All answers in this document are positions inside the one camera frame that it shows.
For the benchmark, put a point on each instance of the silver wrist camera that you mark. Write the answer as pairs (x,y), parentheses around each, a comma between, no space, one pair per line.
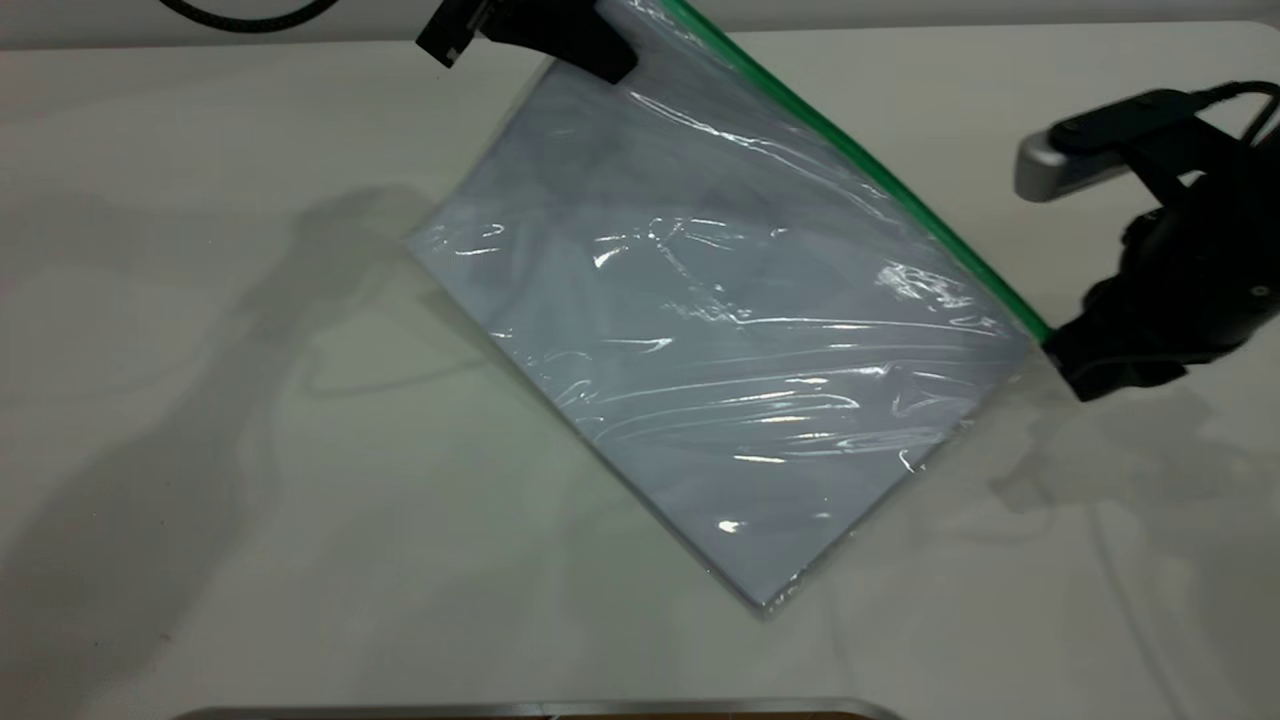
(1060,165)

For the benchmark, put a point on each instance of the metal edge strip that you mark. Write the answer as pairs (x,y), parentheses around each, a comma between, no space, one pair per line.
(500,711)

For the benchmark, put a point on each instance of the clear zip bag green zipper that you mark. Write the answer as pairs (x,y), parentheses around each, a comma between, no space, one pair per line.
(720,330)

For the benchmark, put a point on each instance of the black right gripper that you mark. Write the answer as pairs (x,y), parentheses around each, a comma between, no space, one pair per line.
(1200,280)

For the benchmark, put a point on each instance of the white paper sheets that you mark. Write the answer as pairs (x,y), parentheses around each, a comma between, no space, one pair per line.
(700,380)

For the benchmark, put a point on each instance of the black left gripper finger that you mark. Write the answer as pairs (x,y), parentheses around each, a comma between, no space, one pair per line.
(455,30)
(570,35)

